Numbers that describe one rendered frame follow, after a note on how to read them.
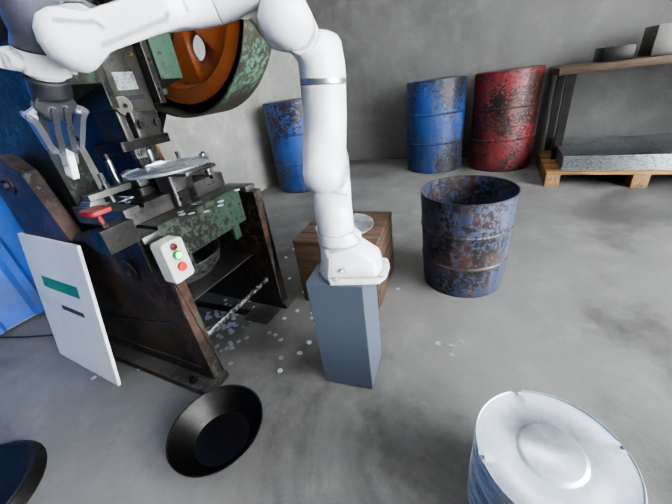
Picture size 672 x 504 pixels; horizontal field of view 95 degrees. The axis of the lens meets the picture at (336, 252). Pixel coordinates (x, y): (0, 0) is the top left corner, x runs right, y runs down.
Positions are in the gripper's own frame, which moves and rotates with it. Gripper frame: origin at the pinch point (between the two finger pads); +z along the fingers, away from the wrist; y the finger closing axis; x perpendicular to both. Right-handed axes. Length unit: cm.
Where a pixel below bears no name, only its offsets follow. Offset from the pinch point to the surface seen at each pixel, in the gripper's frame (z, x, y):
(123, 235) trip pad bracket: 17.4, -11.9, 2.7
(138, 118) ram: -1.9, 14.0, 30.2
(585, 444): 5, -135, 12
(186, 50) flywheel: -17, 34, 69
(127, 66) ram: -14.3, 23.4, 35.2
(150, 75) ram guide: -12.9, 19.5, 40.2
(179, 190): 17.5, -2.6, 30.8
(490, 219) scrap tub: -1, -107, 90
